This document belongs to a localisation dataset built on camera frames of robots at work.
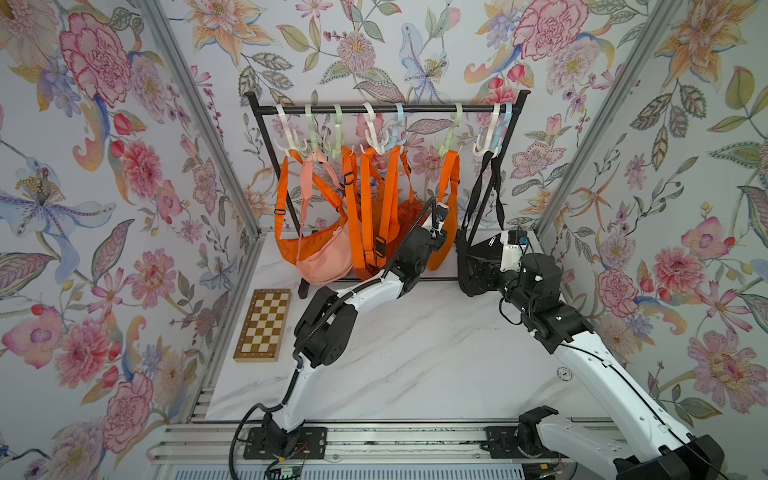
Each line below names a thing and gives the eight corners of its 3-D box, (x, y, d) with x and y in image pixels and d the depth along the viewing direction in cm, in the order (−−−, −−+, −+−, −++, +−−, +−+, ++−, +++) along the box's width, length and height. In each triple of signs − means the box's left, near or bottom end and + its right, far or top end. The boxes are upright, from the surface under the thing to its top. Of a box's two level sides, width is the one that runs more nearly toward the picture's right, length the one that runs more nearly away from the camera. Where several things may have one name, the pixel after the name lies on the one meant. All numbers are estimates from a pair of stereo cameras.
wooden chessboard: (234, 362, 89) (229, 357, 87) (255, 294, 105) (252, 288, 102) (276, 362, 89) (273, 358, 87) (292, 294, 105) (289, 288, 102)
